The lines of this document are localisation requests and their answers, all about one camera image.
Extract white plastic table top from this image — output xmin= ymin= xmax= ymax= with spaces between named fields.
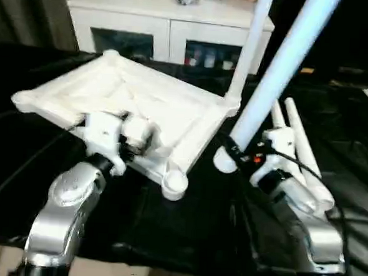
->
xmin=5 ymin=43 xmax=245 ymax=205

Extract white plastic table leg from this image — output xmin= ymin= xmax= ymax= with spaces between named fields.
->
xmin=223 ymin=0 xmax=277 ymax=119
xmin=264 ymin=99 xmax=327 ymax=216
xmin=212 ymin=0 xmax=344 ymax=180
xmin=278 ymin=98 xmax=342 ymax=211

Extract black work mat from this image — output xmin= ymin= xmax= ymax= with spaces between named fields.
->
xmin=0 ymin=41 xmax=368 ymax=276

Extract white cabinet with glass doors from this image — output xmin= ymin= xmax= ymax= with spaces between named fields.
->
xmin=62 ymin=0 xmax=277 ymax=76

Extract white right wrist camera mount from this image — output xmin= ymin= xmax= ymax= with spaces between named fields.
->
xmin=249 ymin=124 xmax=298 ymax=189

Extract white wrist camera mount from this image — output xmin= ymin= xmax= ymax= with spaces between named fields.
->
xmin=80 ymin=109 xmax=157 ymax=180
xmin=249 ymin=124 xmax=298 ymax=189

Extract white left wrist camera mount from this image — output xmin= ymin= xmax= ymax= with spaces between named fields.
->
xmin=80 ymin=109 xmax=157 ymax=180

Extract black metal rail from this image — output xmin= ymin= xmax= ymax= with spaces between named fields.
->
xmin=336 ymin=67 xmax=368 ymax=81

